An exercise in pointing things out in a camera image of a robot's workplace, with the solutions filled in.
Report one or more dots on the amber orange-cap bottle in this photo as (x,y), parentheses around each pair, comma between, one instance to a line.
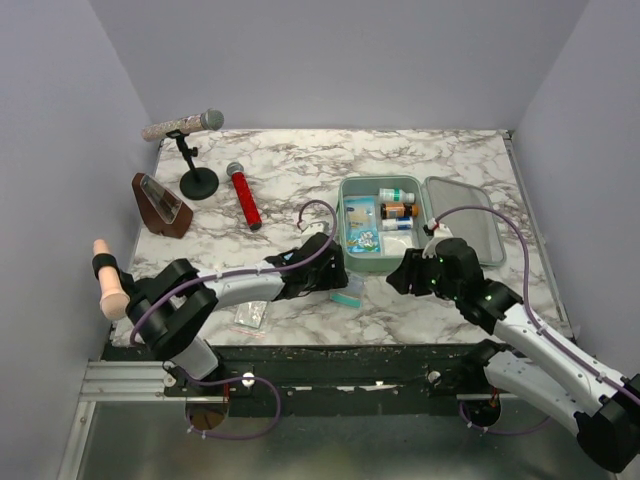
(398,210)

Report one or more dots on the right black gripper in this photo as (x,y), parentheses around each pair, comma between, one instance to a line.
(409,270)

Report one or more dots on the white green-cap medicine bottle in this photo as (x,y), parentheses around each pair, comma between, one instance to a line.
(395,195)

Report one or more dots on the clear zip bag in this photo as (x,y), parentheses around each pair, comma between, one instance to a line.
(250,316)

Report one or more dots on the brown wooden metronome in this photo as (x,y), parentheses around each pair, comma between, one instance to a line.
(162,212)

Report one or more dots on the black round stand base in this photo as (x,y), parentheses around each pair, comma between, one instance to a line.
(135,289)

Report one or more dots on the glitter microphone on stand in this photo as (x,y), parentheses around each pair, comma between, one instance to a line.
(210,120)

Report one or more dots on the teal bandage packet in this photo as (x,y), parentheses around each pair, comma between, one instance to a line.
(352,294)

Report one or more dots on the pink beige microphone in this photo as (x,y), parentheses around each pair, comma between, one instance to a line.
(114,299)

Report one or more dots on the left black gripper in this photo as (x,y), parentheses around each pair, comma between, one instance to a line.
(335,277)

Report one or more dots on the white gauze pad packet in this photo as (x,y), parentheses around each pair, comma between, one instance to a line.
(395,243)

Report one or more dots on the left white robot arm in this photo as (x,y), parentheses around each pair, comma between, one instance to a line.
(169,310)

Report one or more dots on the black microphone stand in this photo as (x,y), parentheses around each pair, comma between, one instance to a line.
(198,183)

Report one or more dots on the red handheld microphone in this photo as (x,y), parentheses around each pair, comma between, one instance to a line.
(235,171)

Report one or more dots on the mint green medicine case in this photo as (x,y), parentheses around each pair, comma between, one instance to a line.
(434,196)

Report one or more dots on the blue cotton swab packet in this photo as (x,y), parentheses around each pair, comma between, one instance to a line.
(362,235)

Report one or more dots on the blue white small bottle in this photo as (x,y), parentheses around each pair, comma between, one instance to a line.
(397,224)

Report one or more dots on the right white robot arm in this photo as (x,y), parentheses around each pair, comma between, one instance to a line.
(597,404)

